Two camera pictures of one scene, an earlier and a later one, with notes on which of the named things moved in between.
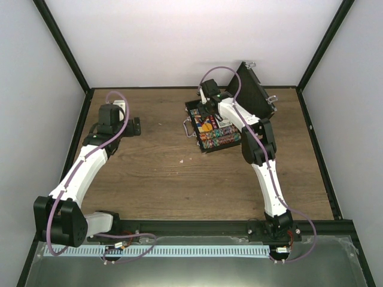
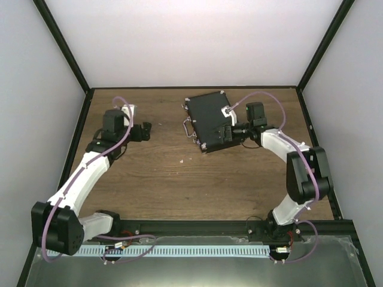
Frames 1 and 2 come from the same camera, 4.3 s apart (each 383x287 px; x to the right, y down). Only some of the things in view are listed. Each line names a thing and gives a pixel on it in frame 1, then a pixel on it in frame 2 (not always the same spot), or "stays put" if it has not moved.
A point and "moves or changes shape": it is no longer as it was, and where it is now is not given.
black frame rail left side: [88, 96] stays put
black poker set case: [246, 92] moves or changes shape
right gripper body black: [206, 112] -> [229, 128]
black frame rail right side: [334, 208] stays put
